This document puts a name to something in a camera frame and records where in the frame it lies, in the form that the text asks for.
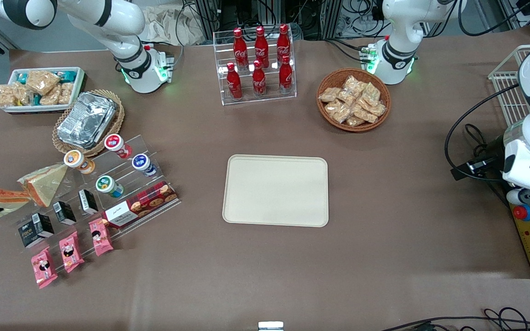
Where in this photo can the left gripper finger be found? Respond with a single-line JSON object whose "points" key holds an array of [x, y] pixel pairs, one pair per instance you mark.
{"points": [[476, 168]]}

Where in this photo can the triangle sandwich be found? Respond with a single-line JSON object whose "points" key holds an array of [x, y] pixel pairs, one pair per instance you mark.
{"points": [[9, 196], [44, 181]]}

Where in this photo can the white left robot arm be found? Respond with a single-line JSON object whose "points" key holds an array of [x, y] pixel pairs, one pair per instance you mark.
{"points": [[400, 27]]}

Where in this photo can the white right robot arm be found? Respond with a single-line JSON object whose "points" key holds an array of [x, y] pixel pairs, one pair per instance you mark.
{"points": [[108, 18]]}

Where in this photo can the beige plastic tray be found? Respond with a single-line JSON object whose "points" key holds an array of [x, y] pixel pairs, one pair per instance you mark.
{"points": [[275, 191]]}

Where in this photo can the large black carton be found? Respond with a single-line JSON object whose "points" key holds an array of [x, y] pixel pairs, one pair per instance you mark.
{"points": [[35, 230]]}

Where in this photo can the pink snack packet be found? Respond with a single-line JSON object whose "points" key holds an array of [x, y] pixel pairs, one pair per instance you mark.
{"points": [[100, 236], [43, 268], [71, 252]]}

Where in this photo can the small black carton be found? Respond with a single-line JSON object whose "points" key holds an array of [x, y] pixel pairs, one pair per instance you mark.
{"points": [[88, 201], [64, 212]]}

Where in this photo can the wrapped rice cracker packet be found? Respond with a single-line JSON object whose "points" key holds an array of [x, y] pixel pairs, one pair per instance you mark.
{"points": [[42, 82], [51, 97], [22, 94], [66, 93], [4, 96]]}

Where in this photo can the orange lid yogurt cup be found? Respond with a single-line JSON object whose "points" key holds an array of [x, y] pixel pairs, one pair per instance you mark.
{"points": [[75, 160]]}

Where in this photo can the brown table cover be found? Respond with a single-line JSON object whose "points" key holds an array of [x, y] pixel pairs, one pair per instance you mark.
{"points": [[384, 230]]}

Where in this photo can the clear wrapped biscuit packet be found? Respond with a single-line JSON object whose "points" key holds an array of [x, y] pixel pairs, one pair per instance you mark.
{"points": [[353, 85], [365, 114], [346, 97], [371, 94], [377, 109], [337, 111], [329, 95], [356, 121]]}

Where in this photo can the teal snack packet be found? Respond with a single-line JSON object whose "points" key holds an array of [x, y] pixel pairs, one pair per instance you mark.
{"points": [[67, 75], [21, 78]]}

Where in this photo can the green lid yogurt cup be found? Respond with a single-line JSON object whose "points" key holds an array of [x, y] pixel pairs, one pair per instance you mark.
{"points": [[105, 185]]}

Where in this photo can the silver foil container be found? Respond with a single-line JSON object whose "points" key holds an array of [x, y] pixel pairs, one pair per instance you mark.
{"points": [[85, 119]]}

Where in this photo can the red lid yogurt cup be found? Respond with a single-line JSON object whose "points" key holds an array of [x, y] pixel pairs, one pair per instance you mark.
{"points": [[115, 143]]}

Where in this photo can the white plastic bin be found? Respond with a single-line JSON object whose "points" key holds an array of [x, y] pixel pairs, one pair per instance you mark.
{"points": [[80, 78]]}

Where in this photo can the oval brown wicker basket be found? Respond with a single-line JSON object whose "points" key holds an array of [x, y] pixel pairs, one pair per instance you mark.
{"points": [[118, 122]]}

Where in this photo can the round brown wicker basket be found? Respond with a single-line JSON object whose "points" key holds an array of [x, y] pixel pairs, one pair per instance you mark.
{"points": [[327, 120]]}

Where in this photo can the red plaid cookie box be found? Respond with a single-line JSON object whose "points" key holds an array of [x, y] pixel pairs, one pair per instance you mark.
{"points": [[143, 204]]}

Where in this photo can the blue lid yogurt cup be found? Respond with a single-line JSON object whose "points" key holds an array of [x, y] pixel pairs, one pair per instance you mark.
{"points": [[141, 163]]}

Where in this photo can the clear acrylic stepped display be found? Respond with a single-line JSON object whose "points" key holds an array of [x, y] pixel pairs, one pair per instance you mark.
{"points": [[154, 151]]}

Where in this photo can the red cola bottle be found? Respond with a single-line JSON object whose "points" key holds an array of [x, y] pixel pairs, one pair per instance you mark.
{"points": [[261, 46], [259, 82], [234, 85], [285, 77], [240, 48], [283, 43]]}

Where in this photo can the clear acrylic bottle rack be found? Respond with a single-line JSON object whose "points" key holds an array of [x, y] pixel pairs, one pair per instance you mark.
{"points": [[256, 99]]}

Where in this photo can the beige cloth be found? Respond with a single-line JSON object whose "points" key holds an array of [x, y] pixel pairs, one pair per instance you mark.
{"points": [[164, 25]]}

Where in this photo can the silver metal clip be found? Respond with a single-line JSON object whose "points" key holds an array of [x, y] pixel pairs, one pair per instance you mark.
{"points": [[270, 326]]}

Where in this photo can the aluminium frame rack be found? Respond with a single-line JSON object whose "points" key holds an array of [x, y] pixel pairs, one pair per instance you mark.
{"points": [[320, 18]]}

